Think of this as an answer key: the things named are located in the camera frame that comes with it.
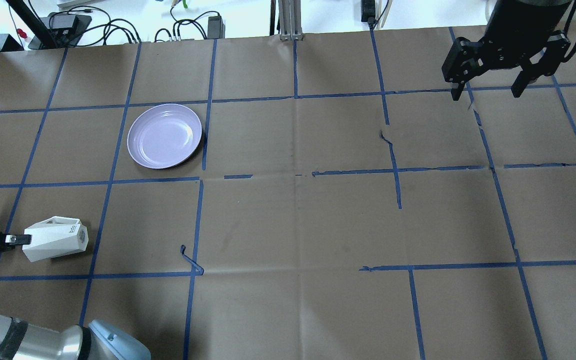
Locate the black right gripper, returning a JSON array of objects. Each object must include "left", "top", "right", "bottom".
[{"left": 441, "top": 30, "right": 572, "bottom": 101}]

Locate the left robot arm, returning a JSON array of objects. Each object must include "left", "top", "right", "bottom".
[{"left": 0, "top": 216, "right": 152, "bottom": 360}]

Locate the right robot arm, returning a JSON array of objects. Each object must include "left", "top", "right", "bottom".
[{"left": 441, "top": 0, "right": 576, "bottom": 101}]

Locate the lavender round plate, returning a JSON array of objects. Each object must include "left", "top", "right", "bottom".
[{"left": 126, "top": 104, "right": 204, "bottom": 170}]

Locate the black power adapter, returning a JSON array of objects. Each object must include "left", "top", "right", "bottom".
[{"left": 206, "top": 14, "right": 226, "bottom": 40}]

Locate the aluminium frame post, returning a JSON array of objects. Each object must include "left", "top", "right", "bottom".
[{"left": 277, "top": 0, "right": 304, "bottom": 41}]

